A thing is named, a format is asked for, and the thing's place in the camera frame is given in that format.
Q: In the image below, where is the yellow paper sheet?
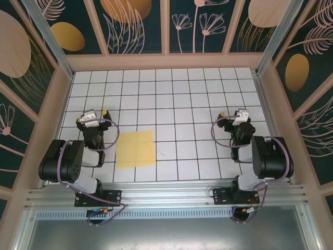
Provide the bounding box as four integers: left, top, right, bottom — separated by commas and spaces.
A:
114, 129, 157, 170

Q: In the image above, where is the grey metal sheet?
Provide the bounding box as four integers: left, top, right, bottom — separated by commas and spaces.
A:
15, 204, 322, 250

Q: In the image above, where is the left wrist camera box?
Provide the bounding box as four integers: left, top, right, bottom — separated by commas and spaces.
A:
80, 110, 99, 128

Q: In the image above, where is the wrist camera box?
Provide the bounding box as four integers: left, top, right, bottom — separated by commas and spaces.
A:
80, 110, 99, 128
232, 108, 251, 128

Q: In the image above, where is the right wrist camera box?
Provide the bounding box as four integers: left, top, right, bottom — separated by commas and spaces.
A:
232, 108, 251, 128

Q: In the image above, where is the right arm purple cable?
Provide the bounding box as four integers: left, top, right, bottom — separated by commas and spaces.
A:
211, 116, 292, 225

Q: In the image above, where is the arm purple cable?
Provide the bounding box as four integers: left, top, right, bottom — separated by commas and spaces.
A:
211, 116, 292, 225
57, 117, 128, 227

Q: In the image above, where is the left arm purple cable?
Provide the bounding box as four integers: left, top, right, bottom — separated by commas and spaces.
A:
57, 117, 128, 227

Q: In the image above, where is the aluminium side rail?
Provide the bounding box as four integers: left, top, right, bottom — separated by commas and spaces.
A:
253, 74, 294, 184

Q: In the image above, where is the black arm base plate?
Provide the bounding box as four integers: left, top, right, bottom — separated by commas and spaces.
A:
212, 187, 261, 206
74, 189, 123, 208

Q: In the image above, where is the aluminium frame post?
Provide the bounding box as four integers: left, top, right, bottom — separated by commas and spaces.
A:
20, 0, 75, 79
256, 0, 305, 76

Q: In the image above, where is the aluminium mounting rail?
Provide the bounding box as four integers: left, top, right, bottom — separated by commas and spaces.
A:
24, 182, 310, 209

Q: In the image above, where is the slotted grey cable duct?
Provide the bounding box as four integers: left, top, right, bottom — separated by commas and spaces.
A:
36, 207, 236, 221

